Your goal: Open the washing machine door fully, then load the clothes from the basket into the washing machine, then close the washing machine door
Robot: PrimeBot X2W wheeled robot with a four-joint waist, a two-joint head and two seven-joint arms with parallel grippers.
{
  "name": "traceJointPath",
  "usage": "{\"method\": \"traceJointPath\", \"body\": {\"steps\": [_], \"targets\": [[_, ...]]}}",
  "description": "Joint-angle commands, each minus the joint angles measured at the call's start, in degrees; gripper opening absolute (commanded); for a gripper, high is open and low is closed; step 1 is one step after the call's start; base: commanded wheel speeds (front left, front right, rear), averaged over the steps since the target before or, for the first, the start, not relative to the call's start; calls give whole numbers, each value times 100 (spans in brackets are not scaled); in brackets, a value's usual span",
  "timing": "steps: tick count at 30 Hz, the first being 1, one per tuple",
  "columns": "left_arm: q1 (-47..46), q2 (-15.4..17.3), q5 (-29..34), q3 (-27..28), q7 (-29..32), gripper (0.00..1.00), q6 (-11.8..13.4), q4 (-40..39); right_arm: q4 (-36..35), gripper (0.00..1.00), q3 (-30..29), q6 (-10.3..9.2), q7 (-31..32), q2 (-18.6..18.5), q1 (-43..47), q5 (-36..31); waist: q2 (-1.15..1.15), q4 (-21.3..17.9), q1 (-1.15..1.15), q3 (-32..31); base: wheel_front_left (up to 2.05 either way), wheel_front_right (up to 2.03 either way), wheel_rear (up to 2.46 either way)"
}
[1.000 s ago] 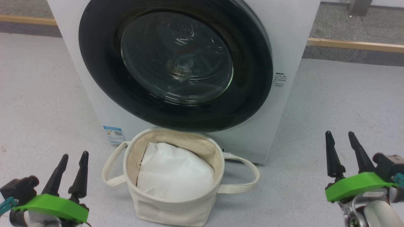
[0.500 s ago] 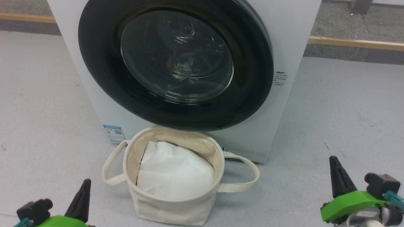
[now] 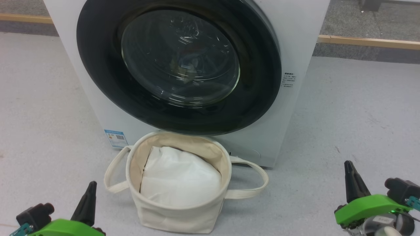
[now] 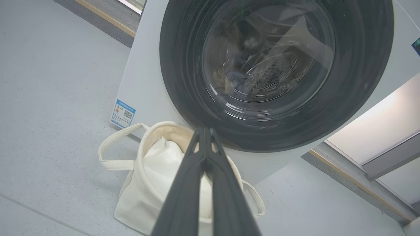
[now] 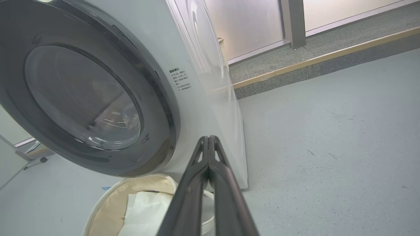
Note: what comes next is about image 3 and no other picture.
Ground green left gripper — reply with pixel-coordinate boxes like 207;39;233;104
30;181;105;236

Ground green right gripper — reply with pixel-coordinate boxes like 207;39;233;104
335;161;412;226

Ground blue energy label sticker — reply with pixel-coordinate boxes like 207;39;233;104
104;129;128;148

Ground white front-load washing machine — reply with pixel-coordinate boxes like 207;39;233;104
43;0;330;168

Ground grey furniture base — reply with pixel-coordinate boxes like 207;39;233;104
359;0;420;12

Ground grey printed text label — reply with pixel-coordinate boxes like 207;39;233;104
282;73;297;88

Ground cream canvas laundry basket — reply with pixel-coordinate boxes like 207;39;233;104
104;132;269;234

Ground black round washer door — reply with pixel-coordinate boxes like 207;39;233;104
76;0;282;136

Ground white cloth basket filling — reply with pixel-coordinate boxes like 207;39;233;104
140;146;222;208

